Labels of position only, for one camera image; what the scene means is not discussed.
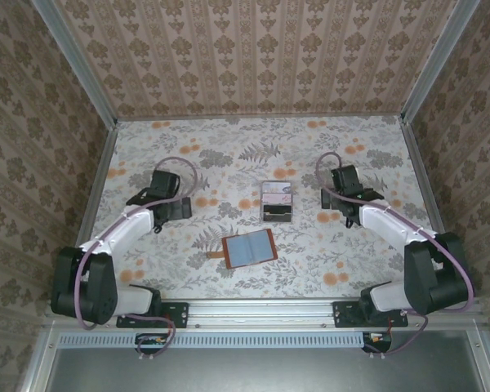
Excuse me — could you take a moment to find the pink white credit card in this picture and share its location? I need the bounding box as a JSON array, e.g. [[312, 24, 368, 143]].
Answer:
[[262, 193, 292, 206]]

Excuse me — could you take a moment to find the black VIP card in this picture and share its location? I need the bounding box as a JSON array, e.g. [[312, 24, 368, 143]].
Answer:
[[263, 205, 292, 224]]

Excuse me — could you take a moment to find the pale floral credit card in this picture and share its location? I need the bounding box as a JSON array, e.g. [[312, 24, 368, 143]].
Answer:
[[262, 181, 292, 194]]

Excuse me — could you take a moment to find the brown leather card holder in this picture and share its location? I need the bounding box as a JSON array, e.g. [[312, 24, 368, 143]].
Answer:
[[206, 228, 279, 270]]

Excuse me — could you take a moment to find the clear acrylic card stand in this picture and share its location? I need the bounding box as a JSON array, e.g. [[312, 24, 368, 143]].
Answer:
[[260, 180, 294, 225]]

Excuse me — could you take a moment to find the floral patterned table sheet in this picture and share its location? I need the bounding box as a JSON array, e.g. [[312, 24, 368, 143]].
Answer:
[[67, 115, 461, 301]]

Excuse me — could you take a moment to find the black connector board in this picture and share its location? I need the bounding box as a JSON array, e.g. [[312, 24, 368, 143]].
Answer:
[[361, 331, 393, 354], [135, 332, 169, 355]]

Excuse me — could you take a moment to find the grey metal panel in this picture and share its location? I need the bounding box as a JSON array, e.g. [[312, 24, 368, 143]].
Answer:
[[44, 346, 481, 392]]

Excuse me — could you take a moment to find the aluminium table side rail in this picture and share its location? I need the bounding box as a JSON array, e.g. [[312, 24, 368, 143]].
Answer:
[[399, 117, 467, 298], [61, 118, 119, 304]]

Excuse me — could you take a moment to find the long purple arm cable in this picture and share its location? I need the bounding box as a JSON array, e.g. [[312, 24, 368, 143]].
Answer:
[[314, 151, 474, 314], [73, 157, 199, 330]]

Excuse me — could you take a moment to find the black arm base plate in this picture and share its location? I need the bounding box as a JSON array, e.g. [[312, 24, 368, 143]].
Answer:
[[116, 301, 189, 329], [333, 301, 408, 329]]

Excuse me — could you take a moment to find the short purple base cable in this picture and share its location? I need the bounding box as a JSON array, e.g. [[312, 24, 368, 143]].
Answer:
[[367, 310, 430, 361], [122, 312, 176, 363]]

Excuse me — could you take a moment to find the wide aluminium mounting rail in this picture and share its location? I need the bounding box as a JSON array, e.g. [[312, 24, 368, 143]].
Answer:
[[43, 297, 486, 331]]

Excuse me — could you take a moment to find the slotted grey cable duct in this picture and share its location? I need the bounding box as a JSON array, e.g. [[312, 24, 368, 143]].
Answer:
[[58, 330, 393, 350]]

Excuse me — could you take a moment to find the slanted aluminium corner post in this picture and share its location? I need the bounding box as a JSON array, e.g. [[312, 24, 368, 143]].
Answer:
[[402, 0, 471, 123], [31, 0, 119, 123]]

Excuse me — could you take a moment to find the aluminium frame bar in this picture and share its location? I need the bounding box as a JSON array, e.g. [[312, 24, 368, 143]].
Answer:
[[466, 326, 490, 392], [19, 322, 62, 392]]

